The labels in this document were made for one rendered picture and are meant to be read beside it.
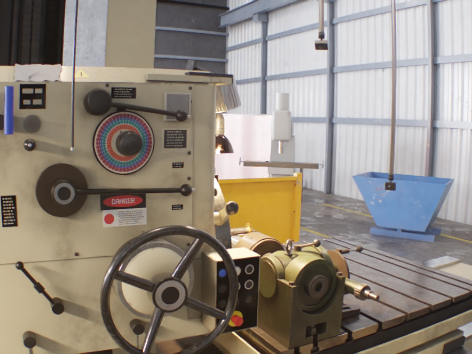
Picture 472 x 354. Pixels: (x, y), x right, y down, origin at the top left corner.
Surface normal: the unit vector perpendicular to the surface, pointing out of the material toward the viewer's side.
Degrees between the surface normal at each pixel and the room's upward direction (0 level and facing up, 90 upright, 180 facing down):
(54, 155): 90
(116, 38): 90
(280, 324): 90
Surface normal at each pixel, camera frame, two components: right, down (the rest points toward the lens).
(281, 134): -0.16, 0.13
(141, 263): 0.12, -0.26
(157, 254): 0.39, -0.38
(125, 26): 0.45, 0.13
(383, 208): -0.57, 0.10
